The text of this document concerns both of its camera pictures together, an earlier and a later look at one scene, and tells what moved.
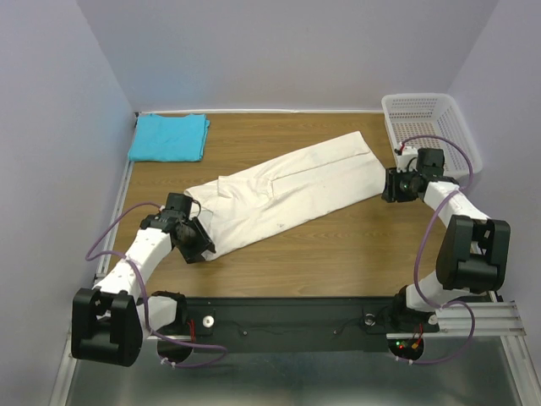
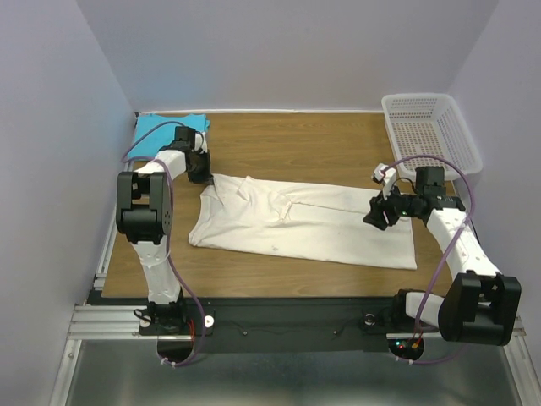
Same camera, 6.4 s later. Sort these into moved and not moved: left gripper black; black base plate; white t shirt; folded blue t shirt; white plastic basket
Moved: left gripper black; white t shirt
Not moved: white plastic basket; folded blue t shirt; black base plate
